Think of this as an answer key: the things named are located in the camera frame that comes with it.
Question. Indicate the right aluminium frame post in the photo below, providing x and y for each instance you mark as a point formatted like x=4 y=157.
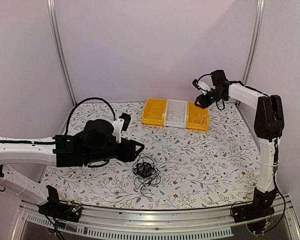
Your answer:
x=260 y=4

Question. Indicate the small yellow plastic bin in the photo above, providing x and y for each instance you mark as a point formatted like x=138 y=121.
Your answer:
x=197 y=118

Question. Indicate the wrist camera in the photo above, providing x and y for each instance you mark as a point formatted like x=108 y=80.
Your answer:
x=119 y=125
x=201 y=86

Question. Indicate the front aluminium rail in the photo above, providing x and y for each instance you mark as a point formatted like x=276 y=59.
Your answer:
x=213 y=223

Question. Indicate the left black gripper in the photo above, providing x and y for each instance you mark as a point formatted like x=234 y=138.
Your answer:
x=128 y=154

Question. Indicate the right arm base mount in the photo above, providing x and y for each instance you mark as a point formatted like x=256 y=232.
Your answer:
x=260 y=212

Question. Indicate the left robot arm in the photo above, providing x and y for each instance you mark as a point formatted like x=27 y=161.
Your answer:
x=99 y=142

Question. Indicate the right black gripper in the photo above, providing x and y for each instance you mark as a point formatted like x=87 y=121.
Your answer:
x=204 y=103

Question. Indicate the aluminium frame post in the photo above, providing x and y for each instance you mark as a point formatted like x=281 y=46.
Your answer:
x=51 y=7
x=260 y=4

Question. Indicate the white translucent plastic bin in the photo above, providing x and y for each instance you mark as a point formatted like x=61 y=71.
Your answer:
x=175 y=113

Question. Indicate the large yellow plastic bin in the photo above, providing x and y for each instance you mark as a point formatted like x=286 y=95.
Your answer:
x=154 y=111

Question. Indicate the left aluminium frame post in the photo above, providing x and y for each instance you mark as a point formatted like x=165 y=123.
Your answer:
x=51 y=7

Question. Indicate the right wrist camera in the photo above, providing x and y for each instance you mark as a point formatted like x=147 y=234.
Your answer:
x=201 y=86

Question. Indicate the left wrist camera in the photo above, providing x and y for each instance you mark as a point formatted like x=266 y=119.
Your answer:
x=119 y=125

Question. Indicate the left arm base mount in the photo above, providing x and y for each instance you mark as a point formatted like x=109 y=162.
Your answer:
x=69 y=211

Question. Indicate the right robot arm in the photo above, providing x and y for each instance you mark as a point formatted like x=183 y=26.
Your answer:
x=268 y=127

